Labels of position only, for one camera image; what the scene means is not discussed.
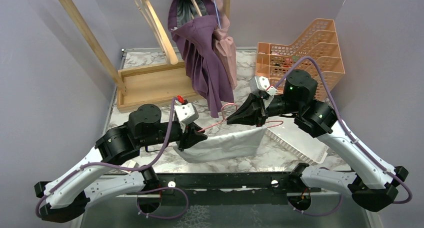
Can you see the wooden clothes rack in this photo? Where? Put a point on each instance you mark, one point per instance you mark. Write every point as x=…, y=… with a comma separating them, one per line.
x=155, y=84

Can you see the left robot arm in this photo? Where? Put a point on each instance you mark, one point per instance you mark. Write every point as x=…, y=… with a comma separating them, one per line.
x=68, y=196

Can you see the orange plastic file organizer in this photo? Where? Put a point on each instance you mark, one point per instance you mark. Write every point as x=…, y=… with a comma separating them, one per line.
x=318, y=41

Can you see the white garment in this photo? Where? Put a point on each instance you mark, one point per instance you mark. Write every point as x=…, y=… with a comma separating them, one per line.
x=224, y=147

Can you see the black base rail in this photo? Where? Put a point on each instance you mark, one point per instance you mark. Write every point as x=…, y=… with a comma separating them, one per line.
x=215, y=189

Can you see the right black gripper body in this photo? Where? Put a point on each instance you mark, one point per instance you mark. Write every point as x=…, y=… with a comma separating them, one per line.
x=268, y=108

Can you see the blue wire hanger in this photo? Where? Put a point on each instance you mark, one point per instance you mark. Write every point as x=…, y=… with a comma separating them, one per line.
x=217, y=14

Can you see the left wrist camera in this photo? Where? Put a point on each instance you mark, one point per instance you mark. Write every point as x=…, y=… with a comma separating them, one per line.
x=186, y=113

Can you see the white laundry basket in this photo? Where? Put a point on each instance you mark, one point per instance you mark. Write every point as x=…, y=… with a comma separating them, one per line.
x=288, y=135

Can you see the purple garment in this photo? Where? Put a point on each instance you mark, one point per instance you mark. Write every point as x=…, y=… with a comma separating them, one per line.
x=193, y=35

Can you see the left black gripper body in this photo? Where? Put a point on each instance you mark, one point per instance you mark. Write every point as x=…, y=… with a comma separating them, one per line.
x=182, y=144

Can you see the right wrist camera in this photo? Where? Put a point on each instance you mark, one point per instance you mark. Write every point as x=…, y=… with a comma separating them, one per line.
x=260, y=86

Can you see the wooden hanger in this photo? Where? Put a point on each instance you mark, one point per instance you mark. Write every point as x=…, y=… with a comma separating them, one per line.
x=149, y=13
x=193, y=1

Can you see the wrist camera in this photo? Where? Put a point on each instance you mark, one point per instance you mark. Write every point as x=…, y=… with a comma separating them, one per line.
x=186, y=113
x=260, y=86

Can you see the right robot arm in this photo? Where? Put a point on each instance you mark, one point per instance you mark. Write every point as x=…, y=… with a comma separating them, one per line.
x=372, y=183

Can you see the pink pleated skirt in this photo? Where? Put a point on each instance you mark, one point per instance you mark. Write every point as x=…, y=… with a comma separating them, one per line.
x=225, y=47

